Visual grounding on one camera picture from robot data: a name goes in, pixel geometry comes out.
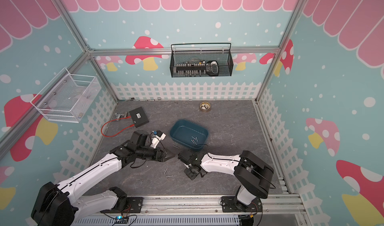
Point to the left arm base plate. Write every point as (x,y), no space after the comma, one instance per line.
(130,205)

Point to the small green circuit board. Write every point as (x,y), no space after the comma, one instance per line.
(121,220)

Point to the brown tape roll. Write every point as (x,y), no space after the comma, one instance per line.
(205,106)

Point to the teal plastic storage box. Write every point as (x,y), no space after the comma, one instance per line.
(183,131)

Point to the aluminium front rail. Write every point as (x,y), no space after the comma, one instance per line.
(214,205)

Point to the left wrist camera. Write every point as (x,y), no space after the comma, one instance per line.
(156,138)

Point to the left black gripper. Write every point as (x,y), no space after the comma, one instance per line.
(162,159)

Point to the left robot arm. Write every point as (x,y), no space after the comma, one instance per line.
(63,203)

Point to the black power adapter box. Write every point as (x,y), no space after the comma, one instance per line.
(139,117)

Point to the silver metal bracket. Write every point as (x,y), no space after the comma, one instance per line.
(119,116)

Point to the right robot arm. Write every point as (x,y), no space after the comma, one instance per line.
(254,175)

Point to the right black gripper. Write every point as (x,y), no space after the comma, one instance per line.
(190,176)

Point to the items in black basket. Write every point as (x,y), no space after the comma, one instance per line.
(200,69)

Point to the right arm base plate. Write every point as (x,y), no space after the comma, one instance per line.
(230,204)

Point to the white wire basket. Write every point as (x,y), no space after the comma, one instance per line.
(67,97)

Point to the black wire mesh basket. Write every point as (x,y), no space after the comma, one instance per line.
(201,60)

